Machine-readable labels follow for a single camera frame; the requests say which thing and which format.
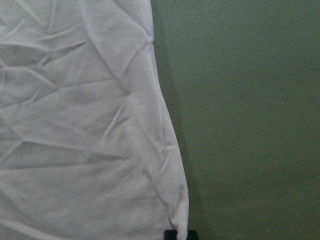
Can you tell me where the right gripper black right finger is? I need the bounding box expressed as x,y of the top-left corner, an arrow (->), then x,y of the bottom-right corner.
187,230 -> 199,240

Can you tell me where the pink Snoopy t-shirt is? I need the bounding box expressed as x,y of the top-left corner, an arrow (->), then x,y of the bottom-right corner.
0,0 -> 189,240

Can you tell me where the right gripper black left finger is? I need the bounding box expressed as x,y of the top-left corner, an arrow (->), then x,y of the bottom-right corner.
163,229 -> 178,240

